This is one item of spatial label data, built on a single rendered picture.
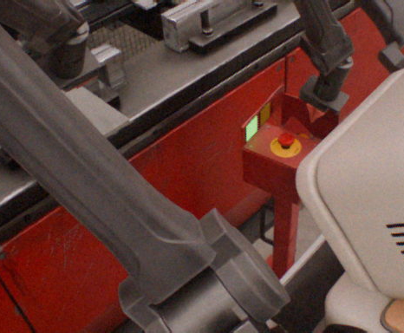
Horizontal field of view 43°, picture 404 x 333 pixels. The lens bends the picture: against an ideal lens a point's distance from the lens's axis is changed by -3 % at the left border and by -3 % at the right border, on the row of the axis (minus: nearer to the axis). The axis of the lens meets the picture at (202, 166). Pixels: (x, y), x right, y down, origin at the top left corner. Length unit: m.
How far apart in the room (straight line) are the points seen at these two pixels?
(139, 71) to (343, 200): 1.00
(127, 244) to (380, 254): 0.19
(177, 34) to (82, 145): 1.04
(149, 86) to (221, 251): 0.92
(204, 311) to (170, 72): 0.98
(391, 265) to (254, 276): 0.11
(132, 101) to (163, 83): 0.09
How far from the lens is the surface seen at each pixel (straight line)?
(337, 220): 0.43
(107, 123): 0.99
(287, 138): 1.21
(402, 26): 0.69
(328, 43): 1.04
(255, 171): 1.26
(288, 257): 1.59
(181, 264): 0.38
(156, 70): 1.33
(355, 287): 0.47
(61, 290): 1.38
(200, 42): 1.37
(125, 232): 0.36
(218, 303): 0.40
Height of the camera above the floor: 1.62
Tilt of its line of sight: 45 degrees down
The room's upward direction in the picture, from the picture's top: 6 degrees counter-clockwise
